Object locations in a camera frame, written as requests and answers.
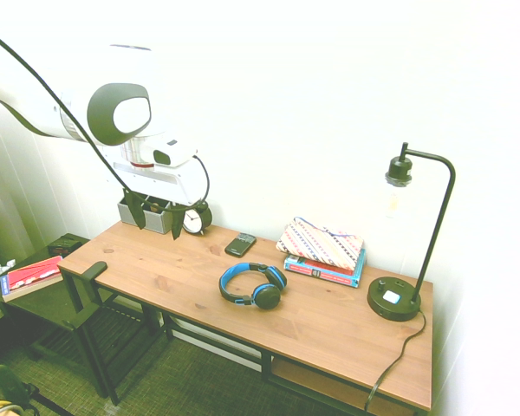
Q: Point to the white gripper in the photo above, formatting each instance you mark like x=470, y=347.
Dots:
x=173, y=182

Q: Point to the blue and black headphone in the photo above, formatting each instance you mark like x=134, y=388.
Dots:
x=266, y=297

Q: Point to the black clamp headphone hanger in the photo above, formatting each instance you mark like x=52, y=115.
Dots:
x=94, y=269

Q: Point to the grey desk organizer box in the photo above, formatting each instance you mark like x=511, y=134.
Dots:
x=156, y=220

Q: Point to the small wooden block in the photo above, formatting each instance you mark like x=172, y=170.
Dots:
x=154, y=207

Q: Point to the black alarm clock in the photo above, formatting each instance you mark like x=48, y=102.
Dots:
x=195, y=221

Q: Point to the black smartphone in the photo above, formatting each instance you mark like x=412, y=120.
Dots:
x=240, y=245

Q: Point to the small dark box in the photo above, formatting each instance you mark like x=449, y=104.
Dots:
x=65, y=246

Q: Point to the red and blue book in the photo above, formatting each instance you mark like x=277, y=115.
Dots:
x=32, y=277

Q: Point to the striped fabric pouch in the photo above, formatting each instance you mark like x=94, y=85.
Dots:
x=320, y=245

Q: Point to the red book under pouch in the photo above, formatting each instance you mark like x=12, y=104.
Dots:
x=329, y=265

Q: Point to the dark rounded floor object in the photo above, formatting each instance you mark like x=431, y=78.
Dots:
x=6, y=385

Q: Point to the black desk lamp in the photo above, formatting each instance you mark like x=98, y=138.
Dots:
x=392, y=303

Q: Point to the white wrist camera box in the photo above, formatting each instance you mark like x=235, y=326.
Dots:
x=173, y=151

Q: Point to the wooden desk with black frame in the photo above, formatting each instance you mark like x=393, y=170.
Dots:
x=307, y=333

